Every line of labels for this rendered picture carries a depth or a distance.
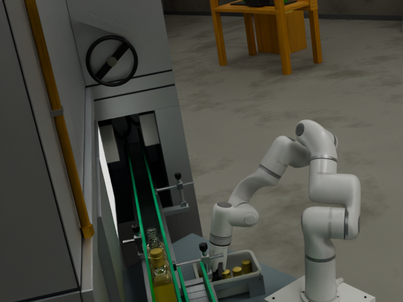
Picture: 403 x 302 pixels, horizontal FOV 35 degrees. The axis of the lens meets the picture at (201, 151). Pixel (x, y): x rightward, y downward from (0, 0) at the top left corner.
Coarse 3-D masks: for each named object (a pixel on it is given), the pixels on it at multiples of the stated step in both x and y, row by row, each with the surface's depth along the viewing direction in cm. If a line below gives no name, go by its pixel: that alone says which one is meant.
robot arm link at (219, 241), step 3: (210, 234) 219; (210, 237) 219; (213, 237) 217; (216, 237) 217; (219, 237) 216; (225, 237) 217; (228, 237) 217; (210, 240) 219; (213, 240) 218; (216, 240) 217; (219, 240) 217; (222, 240) 217; (225, 240) 217; (228, 240) 218; (216, 243) 217; (219, 243) 217; (222, 243) 217; (225, 243) 217; (228, 243) 218
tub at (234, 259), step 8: (232, 256) 234; (240, 256) 234; (248, 256) 234; (232, 264) 234; (240, 264) 235; (256, 264) 224; (232, 272) 235; (256, 272) 219; (224, 280) 218; (232, 280) 218
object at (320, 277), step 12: (312, 264) 198; (324, 264) 196; (312, 276) 199; (324, 276) 198; (312, 288) 201; (324, 288) 199; (336, 288) 206; (312, 300) 202; (324, 300) 201; (336, 300) 202
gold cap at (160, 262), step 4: (156, 248) 179; (160, 248) 179; (152, 252) 177; (156, 252) 177; (160, 252) 177; (152, 256) 177; (156, 256) 176; (160, 256) 177; (152, 260) 177; (156, 260) 177; (160, 260) 177; (152, 264) 178; (156, 264) 177; (160, 264) 177; (164, 264) 178
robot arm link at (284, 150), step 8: (280, 136) 216; (272, 144) 216; (280, 144) 214; (288, 144) 213; (296, 144) 216; (336, 144) 212; (272, 152) 214; (280, 152) 213; (288, 152) 213; (296, 152) 215; (304, 152) 218; (264, 160) 216; (272, 160) 214; (280, 160) 214; (288, 160) 215; (296, 160) 217; (304, 160) 219; (272, 168) 214; (280, 168) 214; (280, 176) 216
